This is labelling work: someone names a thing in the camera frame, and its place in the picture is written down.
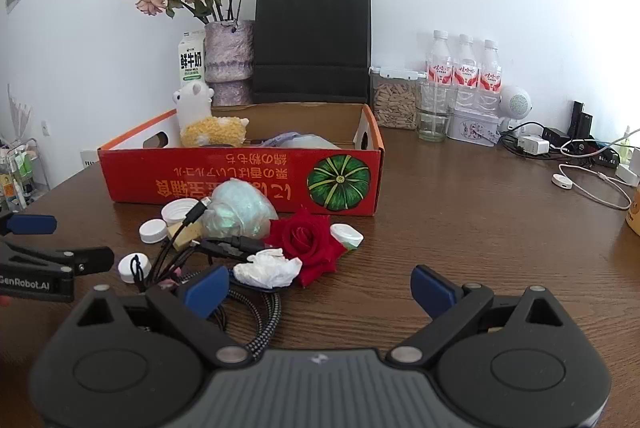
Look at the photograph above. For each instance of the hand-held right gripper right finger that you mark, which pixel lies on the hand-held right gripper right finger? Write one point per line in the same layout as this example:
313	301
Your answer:
432	290

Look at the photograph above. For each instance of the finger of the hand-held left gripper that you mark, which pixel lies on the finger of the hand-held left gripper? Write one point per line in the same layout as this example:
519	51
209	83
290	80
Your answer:
32	224
85	258

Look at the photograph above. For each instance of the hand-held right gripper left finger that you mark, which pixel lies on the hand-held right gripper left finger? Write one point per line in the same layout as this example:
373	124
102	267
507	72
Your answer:
205	295

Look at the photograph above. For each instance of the red cardboard box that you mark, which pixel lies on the red cardboard box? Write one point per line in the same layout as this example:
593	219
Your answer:
250	178

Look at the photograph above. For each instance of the white yellow alpaca plush toy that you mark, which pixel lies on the white yellow alpaca plush toy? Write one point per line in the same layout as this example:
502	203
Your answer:
210	130

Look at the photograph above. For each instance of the clear container of seeds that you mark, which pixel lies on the clear container of seeds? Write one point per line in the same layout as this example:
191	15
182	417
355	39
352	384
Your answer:
395	105

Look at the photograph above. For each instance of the beige wooden block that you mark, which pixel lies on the beige wooden block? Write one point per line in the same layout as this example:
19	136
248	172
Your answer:
187	235

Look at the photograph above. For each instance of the small crumpled white tissue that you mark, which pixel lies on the small crumpled white tissue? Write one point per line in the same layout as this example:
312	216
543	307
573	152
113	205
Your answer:
267	268

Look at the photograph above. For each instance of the smooth white bottle cap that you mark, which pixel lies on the smooth white bottle cap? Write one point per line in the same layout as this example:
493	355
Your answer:
152	231

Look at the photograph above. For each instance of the white slatted appliance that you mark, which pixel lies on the white slatted appliance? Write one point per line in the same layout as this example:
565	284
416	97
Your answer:
91	157

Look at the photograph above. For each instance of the ridged white bottle cap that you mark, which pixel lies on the ridged white bottle cap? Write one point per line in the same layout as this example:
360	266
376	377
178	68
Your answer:
177	210

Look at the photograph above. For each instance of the pale green plastic bag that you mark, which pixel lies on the pale green plastic bag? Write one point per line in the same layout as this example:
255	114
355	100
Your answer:
240	208

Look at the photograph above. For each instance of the white flip bottle cap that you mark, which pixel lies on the white flip bottle cap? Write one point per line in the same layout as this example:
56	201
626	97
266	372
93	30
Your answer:
346	236

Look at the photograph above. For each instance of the red artificial rose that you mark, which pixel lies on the red artificial rose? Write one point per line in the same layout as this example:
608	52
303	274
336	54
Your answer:
305	240

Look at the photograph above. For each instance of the clear glass cup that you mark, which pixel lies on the clear glass cup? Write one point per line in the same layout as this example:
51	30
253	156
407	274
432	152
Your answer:
431	130

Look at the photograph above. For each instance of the white printed tin box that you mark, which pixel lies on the white printed tin box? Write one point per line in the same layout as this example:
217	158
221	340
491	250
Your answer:
472	127

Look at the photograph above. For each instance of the black power adapter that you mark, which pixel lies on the black power adapter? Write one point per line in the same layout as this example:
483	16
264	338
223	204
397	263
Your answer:
555	134

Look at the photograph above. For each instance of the white round speaker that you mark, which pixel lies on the white round speaker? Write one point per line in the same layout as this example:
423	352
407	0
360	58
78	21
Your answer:
515	100

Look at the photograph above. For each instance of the black power strip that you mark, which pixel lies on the black power strip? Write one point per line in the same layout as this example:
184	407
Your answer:
595	152

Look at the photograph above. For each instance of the yellow ceramic mug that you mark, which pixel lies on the yellow ceramic mug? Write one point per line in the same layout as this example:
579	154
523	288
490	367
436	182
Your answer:
634	213

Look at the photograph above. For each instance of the clear red label water bottle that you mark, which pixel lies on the clear red label water bottle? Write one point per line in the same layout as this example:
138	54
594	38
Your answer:
438	67
490	77
465	72

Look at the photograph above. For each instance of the white green milk carton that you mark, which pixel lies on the white green milk carton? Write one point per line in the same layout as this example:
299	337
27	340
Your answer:
191	62

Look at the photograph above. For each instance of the black upright device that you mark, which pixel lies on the black upright device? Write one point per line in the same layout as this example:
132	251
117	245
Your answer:
581	120

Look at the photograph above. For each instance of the small green bottle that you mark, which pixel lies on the small green bottle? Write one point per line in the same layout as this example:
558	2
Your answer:
626	145

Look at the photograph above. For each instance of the purple textured vase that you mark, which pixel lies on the purple textured vase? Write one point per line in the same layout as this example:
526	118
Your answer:
227	52

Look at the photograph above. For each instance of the black paper bag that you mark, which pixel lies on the black paper bag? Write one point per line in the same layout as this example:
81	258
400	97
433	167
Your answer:
310	42

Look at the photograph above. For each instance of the white wall socket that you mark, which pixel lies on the white wall socket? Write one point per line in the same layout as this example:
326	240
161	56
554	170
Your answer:
46	127

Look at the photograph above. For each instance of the white wall plug charger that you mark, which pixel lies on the white wall plug charger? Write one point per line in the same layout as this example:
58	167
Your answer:
629	172

